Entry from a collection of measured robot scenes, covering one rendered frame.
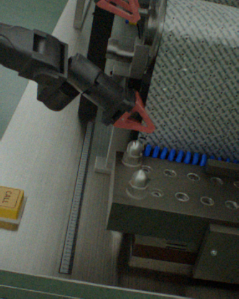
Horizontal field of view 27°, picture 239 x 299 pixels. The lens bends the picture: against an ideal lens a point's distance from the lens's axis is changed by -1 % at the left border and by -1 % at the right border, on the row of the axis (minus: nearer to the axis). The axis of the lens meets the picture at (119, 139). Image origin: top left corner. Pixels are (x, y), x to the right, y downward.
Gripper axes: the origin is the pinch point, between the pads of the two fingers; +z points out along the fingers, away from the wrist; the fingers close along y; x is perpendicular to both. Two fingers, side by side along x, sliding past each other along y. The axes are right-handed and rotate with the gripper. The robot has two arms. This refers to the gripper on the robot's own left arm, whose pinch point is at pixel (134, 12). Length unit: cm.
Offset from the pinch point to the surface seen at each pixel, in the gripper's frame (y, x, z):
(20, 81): -232, -137, 36
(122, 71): -3.2, -10.1, 8.4
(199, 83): 5.9, 2.2, 16.3
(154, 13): 1.8, 3.1, 1.9
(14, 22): -356, -159, 10
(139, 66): -1.3, -6.4, 9.2
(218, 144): 5.9, -2.3, 29.2
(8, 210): 19.5, -37.0, 9.9
